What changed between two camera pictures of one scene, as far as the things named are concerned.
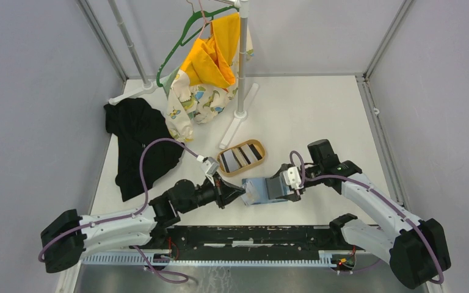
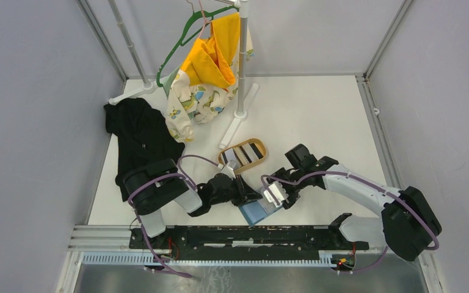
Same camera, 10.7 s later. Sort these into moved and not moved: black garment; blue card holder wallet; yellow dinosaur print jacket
Moved: blue card holder wallet
Not moved: yellow dinosaur print jacket; black garment
